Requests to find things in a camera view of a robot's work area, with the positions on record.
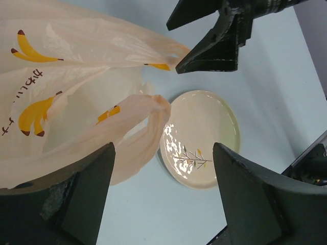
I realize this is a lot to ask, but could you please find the translucent banana-print plastic bag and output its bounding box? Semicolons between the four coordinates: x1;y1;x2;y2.
1;1;189;189

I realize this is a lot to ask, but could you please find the cream plate with leaf motif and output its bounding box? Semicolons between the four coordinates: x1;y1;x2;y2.
160;90;241;189

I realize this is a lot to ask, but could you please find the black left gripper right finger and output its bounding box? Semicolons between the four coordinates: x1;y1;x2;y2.
212;143;326;244

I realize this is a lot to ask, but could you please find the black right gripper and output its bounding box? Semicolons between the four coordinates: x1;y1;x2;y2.
166;0;307;74

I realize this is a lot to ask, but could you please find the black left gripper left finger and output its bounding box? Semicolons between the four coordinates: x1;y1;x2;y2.
1;143;115;244

